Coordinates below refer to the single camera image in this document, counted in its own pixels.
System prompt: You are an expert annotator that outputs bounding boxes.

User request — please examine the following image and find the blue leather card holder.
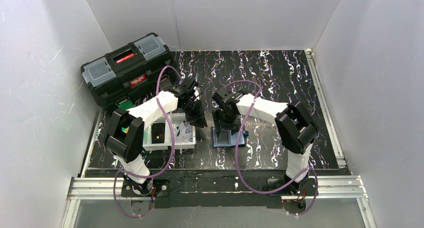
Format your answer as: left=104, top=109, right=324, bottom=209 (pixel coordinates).
left=211, top=127, right=249, bottom=148

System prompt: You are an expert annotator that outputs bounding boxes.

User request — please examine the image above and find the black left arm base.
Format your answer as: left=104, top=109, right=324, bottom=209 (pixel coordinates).
left=120, top=178, right=170, bottom=197

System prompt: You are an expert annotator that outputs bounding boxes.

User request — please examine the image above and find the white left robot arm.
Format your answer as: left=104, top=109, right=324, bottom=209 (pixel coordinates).
left=103, top=88, right=207, bottom=186

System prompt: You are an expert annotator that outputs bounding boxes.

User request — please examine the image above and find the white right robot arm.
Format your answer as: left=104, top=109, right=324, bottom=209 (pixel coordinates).
left=212, top=90, right=319, bottom=190

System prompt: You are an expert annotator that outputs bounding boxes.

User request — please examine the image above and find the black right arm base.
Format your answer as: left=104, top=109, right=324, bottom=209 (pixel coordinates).
left=262, top=177, right=317, bottom=198

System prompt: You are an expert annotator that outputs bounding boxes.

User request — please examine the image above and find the black chip card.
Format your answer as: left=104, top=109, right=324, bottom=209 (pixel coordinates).
left=151, top=122, right=166, bottom=144

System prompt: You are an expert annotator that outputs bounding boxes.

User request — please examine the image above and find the white divided plastic tray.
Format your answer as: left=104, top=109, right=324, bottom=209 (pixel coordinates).
left=142, top=113, right=196, bottom=151

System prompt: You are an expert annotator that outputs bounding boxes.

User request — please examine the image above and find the black grey toolbox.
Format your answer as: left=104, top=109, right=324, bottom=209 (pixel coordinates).
left=80, top=33, right=175, bottom=111

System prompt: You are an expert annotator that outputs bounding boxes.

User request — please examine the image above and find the green plastic bin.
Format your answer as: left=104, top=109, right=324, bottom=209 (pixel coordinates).
left=117, top=99, right=134, bottom=134

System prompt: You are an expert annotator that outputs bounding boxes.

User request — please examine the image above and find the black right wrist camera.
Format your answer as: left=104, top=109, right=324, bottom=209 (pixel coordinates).
left=212, top=88, right=248, bottom=109

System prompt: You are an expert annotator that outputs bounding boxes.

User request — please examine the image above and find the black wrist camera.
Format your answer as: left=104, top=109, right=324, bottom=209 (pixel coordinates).
left=212, top=88, right=248, bottom=109
left=163, top=77, right=202, bottom=100

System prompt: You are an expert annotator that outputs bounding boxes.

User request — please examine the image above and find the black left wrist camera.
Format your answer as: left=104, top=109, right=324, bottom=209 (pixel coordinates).
left=163, top=77, right=202, bottom=100

